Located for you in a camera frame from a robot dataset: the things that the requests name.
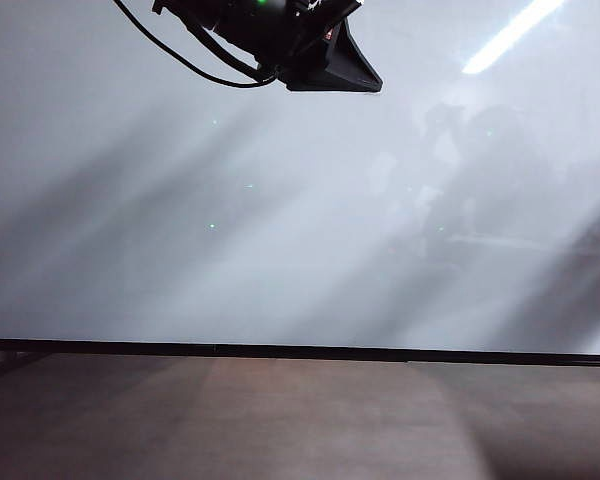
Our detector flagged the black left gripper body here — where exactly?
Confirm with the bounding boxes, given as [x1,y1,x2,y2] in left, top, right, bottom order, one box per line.
[257,0,365,77]

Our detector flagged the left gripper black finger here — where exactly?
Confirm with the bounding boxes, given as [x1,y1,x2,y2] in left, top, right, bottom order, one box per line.
[285,16,384,95]

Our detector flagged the white board with black frame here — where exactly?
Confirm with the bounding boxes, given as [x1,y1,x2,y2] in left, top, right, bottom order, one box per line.
[0,0,600,369]

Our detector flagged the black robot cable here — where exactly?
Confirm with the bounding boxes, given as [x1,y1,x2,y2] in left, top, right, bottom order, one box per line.
[111,0,282,90]

